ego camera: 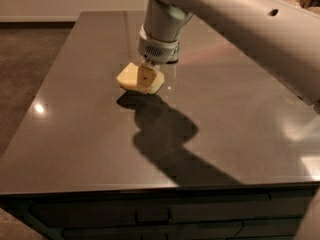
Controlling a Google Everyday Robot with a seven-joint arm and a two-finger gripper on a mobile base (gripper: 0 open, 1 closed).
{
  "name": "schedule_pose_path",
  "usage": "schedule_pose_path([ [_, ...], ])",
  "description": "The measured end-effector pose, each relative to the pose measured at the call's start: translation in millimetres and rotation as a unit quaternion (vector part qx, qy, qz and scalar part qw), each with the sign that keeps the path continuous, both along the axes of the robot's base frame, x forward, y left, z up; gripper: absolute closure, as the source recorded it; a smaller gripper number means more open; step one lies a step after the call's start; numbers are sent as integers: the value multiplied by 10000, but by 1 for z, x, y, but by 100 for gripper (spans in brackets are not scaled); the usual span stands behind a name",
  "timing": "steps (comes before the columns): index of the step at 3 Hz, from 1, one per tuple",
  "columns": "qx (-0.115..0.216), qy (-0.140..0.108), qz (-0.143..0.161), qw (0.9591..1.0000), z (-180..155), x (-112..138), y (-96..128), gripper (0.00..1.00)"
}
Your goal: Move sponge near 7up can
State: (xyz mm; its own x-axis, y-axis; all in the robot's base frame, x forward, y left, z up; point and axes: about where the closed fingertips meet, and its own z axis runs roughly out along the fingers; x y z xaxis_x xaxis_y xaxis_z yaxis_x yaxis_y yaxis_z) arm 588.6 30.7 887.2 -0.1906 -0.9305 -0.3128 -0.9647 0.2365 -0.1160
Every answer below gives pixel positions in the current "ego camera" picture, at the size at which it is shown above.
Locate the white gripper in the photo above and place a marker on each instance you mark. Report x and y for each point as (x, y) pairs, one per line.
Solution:
(159, 51)

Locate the yellow green sponge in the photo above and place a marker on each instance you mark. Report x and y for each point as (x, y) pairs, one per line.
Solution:
(127, 79)

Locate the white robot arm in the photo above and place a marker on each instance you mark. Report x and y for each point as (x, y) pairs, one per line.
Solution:
(281, 38)

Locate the green silver 7up can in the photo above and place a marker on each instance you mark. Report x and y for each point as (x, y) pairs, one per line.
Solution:
(174, 56)

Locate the dark cabinet drawer front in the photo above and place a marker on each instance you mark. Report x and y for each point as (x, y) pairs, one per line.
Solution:
(219, 217)

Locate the dark drawer handle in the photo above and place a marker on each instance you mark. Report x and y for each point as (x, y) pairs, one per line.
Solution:
(152, 216)

